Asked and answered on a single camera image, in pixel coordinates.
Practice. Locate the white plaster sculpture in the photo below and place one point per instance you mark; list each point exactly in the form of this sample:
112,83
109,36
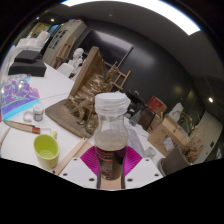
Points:
175,111

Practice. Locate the yellow-green mug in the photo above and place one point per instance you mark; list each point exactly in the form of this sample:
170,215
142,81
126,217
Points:
46,156

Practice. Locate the brown sculpture on wooden base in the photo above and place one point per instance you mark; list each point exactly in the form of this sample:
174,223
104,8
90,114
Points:
83,96

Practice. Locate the wooden brush with red band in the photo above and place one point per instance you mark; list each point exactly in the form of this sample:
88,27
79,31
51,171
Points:
23,126

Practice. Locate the white chair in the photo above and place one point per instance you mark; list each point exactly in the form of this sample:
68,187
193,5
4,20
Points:
65,69

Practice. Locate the dark wall screen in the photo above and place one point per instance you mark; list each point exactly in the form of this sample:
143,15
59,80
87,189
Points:
106,46

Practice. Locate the small black box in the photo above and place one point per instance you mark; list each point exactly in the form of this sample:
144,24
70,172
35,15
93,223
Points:
28,56

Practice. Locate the tall wooden easel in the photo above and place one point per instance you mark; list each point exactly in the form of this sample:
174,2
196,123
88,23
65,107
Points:
63,53

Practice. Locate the white plaster bust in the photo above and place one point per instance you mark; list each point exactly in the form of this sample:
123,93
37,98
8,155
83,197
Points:
77,58

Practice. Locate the clear bottle with white cap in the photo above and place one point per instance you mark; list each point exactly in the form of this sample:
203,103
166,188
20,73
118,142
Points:
111,160

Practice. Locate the long ceiling light strip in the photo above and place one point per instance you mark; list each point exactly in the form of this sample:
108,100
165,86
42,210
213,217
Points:
150,13

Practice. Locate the purple and teal print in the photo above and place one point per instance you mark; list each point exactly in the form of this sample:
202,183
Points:
16,95

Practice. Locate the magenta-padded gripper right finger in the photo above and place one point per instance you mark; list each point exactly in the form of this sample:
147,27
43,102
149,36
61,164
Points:
143,171

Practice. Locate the beige cabinet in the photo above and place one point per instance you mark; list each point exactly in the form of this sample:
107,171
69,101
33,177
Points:
63,33

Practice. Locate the thin wooden stick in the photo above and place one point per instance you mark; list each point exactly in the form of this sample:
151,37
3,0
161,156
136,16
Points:
4,137

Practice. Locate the white tape roll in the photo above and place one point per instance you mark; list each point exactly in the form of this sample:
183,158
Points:
24,116

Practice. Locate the stack of white panels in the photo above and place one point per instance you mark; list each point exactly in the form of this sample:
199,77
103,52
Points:
33,38

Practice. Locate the small wooden easel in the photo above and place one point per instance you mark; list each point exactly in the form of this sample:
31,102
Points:
120,77

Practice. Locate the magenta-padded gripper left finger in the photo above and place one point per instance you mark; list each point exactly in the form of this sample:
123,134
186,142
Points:
78,171

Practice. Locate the red box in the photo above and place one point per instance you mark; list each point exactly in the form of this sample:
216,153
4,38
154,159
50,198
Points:
156,105

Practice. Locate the cardboard box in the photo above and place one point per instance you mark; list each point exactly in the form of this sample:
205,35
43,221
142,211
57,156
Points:
165,136

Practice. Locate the small white-lidded jar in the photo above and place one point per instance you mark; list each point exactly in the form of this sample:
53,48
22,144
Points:
38,113

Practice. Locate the newspaper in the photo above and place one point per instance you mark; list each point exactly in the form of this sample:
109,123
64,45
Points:
135,140

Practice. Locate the small white cup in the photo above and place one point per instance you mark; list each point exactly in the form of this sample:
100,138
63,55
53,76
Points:
150,151

